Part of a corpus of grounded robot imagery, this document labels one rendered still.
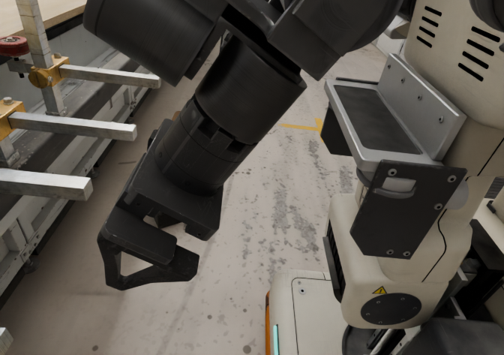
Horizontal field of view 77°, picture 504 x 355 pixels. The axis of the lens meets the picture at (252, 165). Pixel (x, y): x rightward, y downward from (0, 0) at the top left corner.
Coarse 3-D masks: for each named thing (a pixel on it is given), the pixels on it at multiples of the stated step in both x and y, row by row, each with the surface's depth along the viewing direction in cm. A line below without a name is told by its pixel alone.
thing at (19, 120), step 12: (12, 120) 75; (24, 120) 75; (36, 120) 75; (48, 120) 75; (60, 120) 76; (72, 120) 77; (84, 120) 77; (60, 132) 77; (72, 132) 76; (84, 132) 76; (96, 132) 76; (108, 132) 76; (120, 132) 76; (132, 132) 76
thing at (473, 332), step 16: (336, 256) 65; (336, 272) 64; (464, 272) 58; (336, 288) 61; (448, 288) 59; (448, 304) 59; (432, 320) 53; (448, 320) 53; (464, 320) 54; (416, 336) 57; (432, 336) 53; (448, 336) 51; (464, 336) 51; (480, 336) 51; (496, 336) 52; (416, 352) 56; (432, 352) 52; (448, 352) 49; (464, 352) 49; (480, 352) 49; (496, 352) 50
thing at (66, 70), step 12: (12, 60) 93; (24, 60) 93; (24, 72) 93; (60, 72) 93; (72, 72) 93; (84, 72) 93; (96, 72) 93; (108, 72) 94; (120, 72) 95; (132, 84) 95; (144, 84) 95; (156, 84) 95
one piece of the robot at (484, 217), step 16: (496, 176) 81; (496, 192) 75; (480, 208) 69; (480, 224) 66; (496, 224) 65; (480, 240) 62; (496, 240) 62; (480, 256) 59; (496, 256) 59; (480, 272) 59; (496, 272) 58; (464, 288) 62; (480, 288) 61; (496, 288) 59; (464, 304) 65; (480, 304) 62; (496, 304) 59; (480, 320) 63; (496, 320) 59; (384, 336) 84; (400, 336) 82; (384, 352) 89; (400, 352) 80
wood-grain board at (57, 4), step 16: (0, 0) 124; (48, 0) 133; (64, 0) 137; (80, 0) 140; (0, 16) 108; (16, 16) 110; (48, 16) 115; (64, 16) 122; (0, 32) 95; (16, 32) 97
